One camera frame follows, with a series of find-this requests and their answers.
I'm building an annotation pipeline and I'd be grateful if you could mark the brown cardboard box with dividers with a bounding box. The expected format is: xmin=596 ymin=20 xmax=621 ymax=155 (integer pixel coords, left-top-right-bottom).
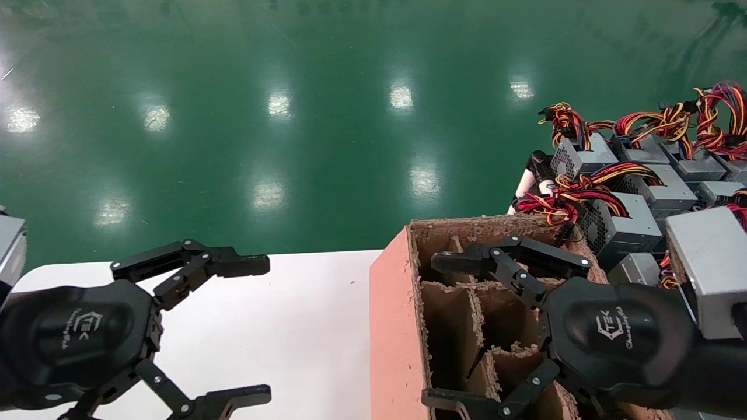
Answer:
xmin=369 ymin=214 xmax=678 ymax=420

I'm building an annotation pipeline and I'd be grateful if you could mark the grey power supply with cables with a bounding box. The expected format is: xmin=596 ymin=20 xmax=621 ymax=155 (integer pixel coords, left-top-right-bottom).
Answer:
xmin=554 ymin=162 xmax=699 ymax=221
xmin=512 ymin=174 xmax=666 ymax=274
xmin=724 ymin=155 xmax=747 ymax=184
xmin=662 ymin=80 xmax=747 ymax=183
xmin=607 ymin=253 xmax=680 ymax=291
xmin=696 ymin=181 xmax=747 ymax=225
xmin=538 ymin=101 xmax=619 ymax=177
xmin=610 ymin=104 xmax=698 ymax=166

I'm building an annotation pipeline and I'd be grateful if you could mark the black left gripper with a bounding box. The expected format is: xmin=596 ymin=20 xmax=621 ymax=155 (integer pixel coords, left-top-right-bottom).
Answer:
xmin=0 ymin=279 xmax=164 ymax=411

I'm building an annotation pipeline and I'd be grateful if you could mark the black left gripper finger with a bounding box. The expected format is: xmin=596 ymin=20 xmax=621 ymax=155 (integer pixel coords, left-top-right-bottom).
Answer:
xmin=111 ymin=238 xmax=271 ymax=312
xmin=58 ymin=359 xmax=273 ymax=420

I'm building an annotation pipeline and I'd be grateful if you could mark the grey left wrist box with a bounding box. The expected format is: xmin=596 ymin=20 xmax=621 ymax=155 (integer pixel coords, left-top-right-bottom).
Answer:
xmin=0 ymin=207 xmax=28 ymax=305

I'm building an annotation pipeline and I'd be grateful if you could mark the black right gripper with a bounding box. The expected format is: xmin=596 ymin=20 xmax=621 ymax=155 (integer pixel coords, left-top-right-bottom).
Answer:
xmin=421 ymin=234 xmax=696 ymax=420

